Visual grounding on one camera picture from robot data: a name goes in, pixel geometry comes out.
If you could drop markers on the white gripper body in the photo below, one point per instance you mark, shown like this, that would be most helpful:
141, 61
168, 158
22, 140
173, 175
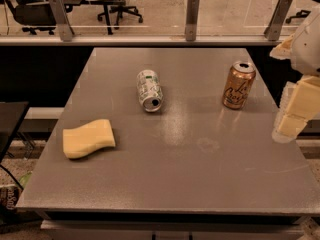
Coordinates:
308, 52

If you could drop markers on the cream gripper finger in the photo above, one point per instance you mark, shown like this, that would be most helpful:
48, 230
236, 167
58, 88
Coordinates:
283, 50
300, 103

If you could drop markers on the silver green 7up can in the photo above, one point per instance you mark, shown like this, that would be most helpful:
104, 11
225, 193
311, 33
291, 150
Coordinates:
149, 91

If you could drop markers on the gold LaCroix can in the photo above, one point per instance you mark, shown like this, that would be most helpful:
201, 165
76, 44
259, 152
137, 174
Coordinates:
238, 85

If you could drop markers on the black office chair centre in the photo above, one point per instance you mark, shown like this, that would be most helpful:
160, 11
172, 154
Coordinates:
120, 10

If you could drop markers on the yellow sponge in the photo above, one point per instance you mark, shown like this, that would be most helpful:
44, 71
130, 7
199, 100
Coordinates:
88, 138

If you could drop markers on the black office chair left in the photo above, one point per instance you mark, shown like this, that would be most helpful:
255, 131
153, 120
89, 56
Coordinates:
33, 15

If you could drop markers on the dark snack bag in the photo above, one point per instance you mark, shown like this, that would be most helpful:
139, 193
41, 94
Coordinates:
9, 196

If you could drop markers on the right metal glass bracket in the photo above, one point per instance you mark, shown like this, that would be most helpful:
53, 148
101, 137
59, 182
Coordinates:
273, 30

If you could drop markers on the metal glass bracket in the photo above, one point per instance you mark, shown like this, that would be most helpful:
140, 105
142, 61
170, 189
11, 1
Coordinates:
62, 22
191, 19
273, 30

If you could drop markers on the middle metal glass bracket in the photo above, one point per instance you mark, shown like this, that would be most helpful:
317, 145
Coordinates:
191, 19

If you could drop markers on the left metal glass bracket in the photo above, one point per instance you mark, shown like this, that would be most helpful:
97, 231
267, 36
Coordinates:
62, 22

